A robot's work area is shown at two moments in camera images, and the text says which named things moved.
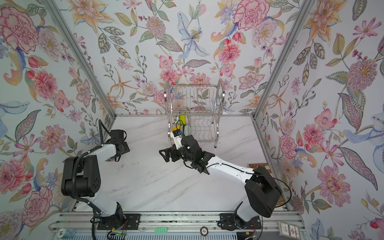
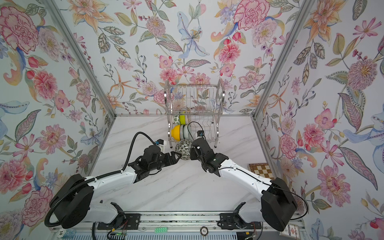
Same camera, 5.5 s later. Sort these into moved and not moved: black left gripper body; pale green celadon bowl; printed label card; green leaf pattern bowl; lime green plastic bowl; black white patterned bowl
Moved: black white patterned bowl; black left gripper body
Not moved: printed label card; lime green plastic bowl; pale green celadon bowl; green leaf pattern bowl
